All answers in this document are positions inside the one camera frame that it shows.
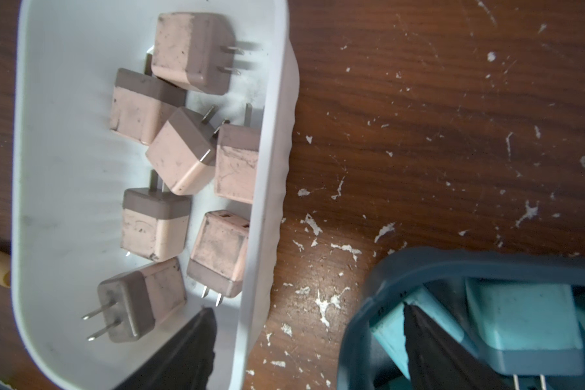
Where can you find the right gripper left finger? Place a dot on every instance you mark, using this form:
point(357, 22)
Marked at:
point(186, 361)

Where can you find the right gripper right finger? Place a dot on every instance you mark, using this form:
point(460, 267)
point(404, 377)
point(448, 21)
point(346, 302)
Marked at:
point(439, 362)

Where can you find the white plastic storage box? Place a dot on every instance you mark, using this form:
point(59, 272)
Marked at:
point(71, 170)

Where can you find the teal plastic storage box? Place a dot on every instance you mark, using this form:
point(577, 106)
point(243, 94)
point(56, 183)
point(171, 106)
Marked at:
point(363, 363)

